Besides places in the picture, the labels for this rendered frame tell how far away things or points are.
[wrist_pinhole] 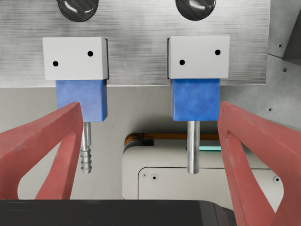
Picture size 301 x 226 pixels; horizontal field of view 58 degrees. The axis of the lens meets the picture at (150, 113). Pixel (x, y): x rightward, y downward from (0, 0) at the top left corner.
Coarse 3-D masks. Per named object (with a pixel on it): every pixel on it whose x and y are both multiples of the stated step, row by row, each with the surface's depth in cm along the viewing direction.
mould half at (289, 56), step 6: (300, 12) 30; (300, 18) 30; (300, 24) 29; (294, 30) 30; (300, 30) 29; (294, 36) 30; (300, 36) 28; (288, 42) 31; (294, 42) 29; (300, 42) 28; (288, 48) 30; (294, 48) 29; (300, 48) 28; (288, 54) 30; (294, 54) 29; (300, 54) 27; (288, 60) 30; (294, 60) 29; (300, 60) 28
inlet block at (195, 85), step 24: (168, 48) 25; (192, 48) 23; (216, 48) 23; (168, 72) 26; (192, 72) 23; (216, 72) 23; (192, 96) 25; (216, 96) 25; (192, 120) 25; (216, 120) 25; (192, 144) 27; (192, 168) 27
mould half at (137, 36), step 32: (0, 0) 25; (32, 0) 25; (128, 0) 25; (160, 0) 25; (224, 0) 25; (256, 0) 25; (0, 32) 25; (32, 32) 25; (64, 32) 25; (96, 32) 25; (128, 32) 25; (160, 32) 25; (192, 32) 25; (224, 32) 25; (256, 32) 25; (0, 64) 26; (32, 64) 26; (128, 64) 26; (160, 64) 26; (256, 64) 26
